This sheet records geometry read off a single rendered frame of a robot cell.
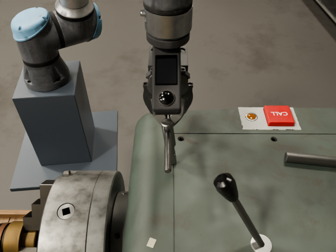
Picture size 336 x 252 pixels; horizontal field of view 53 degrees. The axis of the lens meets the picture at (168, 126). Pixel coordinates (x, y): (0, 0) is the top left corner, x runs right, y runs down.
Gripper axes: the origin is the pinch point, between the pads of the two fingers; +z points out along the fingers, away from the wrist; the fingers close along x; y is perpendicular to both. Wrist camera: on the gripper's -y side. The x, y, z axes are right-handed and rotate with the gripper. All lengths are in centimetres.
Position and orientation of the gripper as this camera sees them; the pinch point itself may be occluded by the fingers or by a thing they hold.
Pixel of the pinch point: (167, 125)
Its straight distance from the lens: 66.9
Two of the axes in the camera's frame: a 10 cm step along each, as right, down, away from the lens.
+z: 0.0, 7.0, 7.1
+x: -10.0, 0.0, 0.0
